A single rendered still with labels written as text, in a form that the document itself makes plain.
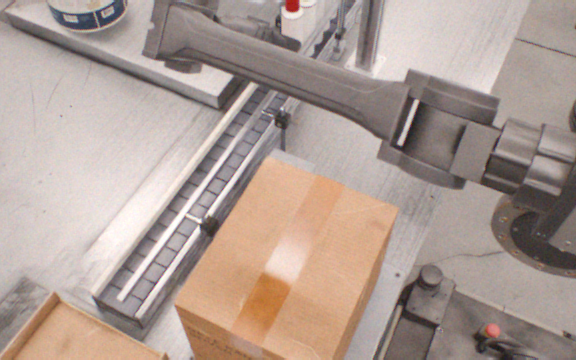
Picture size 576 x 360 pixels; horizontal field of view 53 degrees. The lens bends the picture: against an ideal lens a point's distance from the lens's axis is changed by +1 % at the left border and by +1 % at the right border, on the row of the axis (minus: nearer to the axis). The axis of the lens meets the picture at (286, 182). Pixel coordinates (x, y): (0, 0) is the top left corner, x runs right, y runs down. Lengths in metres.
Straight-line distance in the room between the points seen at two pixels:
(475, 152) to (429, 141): 0.05
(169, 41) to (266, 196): 0.33
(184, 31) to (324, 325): 0.44
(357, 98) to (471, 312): 1.33
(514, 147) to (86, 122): 1.12
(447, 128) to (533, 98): 2.24
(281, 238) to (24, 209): 0.68
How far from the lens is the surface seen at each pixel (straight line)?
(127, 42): 1.60
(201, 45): 0.70
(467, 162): 0.59
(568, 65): 3.04
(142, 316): 1.15
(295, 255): 0.89
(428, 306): 1.81
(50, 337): 1.22
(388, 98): 0.62
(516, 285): 2.25
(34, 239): 1.34
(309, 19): 1.42
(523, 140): 0.59
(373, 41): 1.49
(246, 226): 0.91
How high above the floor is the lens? 1.91
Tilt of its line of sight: 55 degrees down
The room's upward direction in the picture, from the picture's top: straight up
